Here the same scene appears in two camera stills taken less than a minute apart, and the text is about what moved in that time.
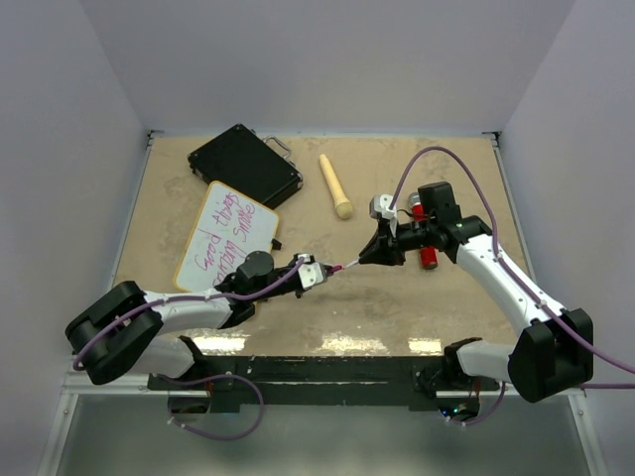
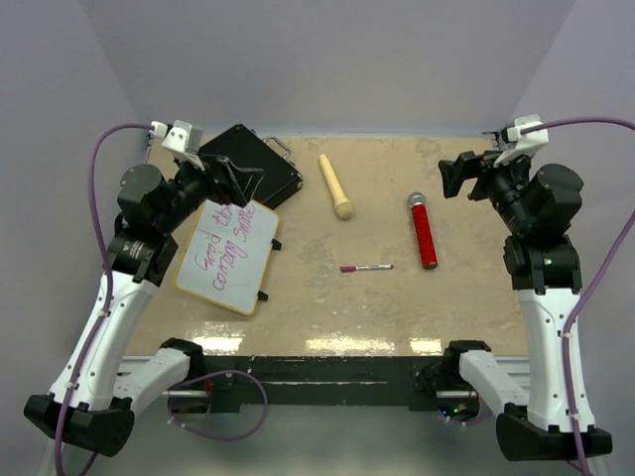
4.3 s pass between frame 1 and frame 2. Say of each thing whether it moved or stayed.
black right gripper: moved
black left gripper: moved
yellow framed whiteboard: stayed
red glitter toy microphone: stayed
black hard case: stayed
